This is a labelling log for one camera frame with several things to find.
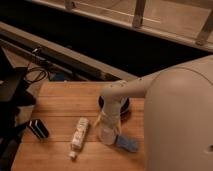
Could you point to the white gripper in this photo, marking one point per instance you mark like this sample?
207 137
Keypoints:
110 116

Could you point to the white ceramic cup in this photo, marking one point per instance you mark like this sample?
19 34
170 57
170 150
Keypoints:
108 136

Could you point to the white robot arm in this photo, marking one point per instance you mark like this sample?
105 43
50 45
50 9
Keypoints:
178 115

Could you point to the black ceramic bowl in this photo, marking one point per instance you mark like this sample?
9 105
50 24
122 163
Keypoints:
124 108

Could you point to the black striped eraser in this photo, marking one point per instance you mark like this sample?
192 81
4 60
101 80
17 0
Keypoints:
38 128

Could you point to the white tube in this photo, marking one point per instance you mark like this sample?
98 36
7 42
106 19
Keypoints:
79 135

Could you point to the black stand equipment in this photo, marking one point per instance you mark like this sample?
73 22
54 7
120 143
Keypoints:
13 94

